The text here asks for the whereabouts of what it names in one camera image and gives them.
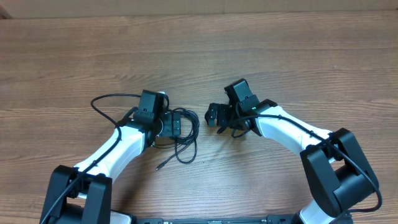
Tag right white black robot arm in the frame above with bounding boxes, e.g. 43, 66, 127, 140
205, 78, 382, 224

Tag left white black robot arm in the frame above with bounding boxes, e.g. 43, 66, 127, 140
40, 90, 169, 224

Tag black usb cables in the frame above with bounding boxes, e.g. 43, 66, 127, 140
154, 107, 200, 171

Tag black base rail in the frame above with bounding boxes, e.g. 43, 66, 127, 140
131, 214, 304, 224

